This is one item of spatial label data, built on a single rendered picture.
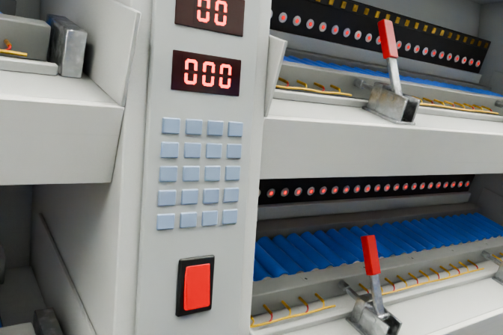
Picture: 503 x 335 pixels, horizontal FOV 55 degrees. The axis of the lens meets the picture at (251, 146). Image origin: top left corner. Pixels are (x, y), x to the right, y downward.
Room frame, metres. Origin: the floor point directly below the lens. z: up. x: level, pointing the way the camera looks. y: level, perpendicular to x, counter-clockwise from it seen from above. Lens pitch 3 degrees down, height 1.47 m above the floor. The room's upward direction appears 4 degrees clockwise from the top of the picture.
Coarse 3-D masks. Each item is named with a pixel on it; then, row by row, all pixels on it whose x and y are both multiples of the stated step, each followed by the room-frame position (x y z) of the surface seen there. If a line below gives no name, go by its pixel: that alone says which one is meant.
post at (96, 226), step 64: (128, 0) 0.26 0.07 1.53; (256, 64) 0.31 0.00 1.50; (128, 128) 0.26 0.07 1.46; (256, 128) 0.31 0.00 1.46; (64, 192) 0.34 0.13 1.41; (128, 192) 0.26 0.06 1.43; (256, 192) 0.31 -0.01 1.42; (64, 256) 0.33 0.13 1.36; (128, 256) 0.26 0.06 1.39; (128, 320) 0.26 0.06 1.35
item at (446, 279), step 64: (320, 192) 0.59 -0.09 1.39; (384, 192) 0.66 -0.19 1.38; (448, 192) 0.76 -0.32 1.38; (256, 256) 0.48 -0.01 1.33; (320, 256) 0.50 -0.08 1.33; (384, 256) 0.54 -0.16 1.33; (448, 256) 0.57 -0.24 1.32; (256, 320) 0.40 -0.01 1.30; (320, 320) 0.42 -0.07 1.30; (384, 320) 0.43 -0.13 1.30; (448, 320) 0.48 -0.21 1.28
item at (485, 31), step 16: (480, 16) 0.84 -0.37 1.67; (496, 16) 0.81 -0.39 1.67; (480, 32) 0.83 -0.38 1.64; (496, 32) 0.81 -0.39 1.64; (496, 48) 0.81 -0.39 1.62; (496, 64) 0.81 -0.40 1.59; (480, 80) 0.83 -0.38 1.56; (480, 176) 0.82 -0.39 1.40; (496, 176) 0.79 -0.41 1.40; (480, 192) 0.81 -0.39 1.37; (496, 192) 0.79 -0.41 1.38
